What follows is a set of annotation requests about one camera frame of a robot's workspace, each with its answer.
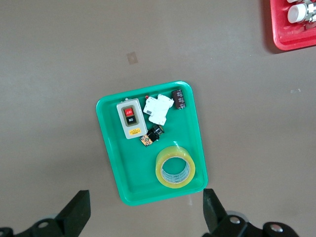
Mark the clear yellowish tape roll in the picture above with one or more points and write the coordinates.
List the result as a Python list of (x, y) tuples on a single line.
[(172, 154)]

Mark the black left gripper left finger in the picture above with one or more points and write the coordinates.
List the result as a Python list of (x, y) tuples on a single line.
[(74, 214)]

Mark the black push button with board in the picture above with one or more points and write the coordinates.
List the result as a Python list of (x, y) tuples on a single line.
[(154, 133)]

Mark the grey on-off switch box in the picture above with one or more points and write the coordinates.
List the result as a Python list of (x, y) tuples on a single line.
[(132, 128)]

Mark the red tray with fittings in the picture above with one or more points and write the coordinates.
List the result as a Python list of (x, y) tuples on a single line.
[(284, 37)]

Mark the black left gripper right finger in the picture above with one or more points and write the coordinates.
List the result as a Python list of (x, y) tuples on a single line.
[(214, 212)]

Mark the white circuit breaker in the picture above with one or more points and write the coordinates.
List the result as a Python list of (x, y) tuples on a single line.
[(158, 108)]

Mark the dark brown capacitor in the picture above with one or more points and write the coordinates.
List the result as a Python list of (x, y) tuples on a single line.
[(179, 100)]

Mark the clear tape patch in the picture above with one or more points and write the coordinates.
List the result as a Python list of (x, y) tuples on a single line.
[(132, 58)]

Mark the white capped metal pipe fitting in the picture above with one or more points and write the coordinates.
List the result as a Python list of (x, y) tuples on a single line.
[(296, 13)]

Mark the green plastic tray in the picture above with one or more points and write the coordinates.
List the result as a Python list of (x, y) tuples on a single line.
[(138, 172)]

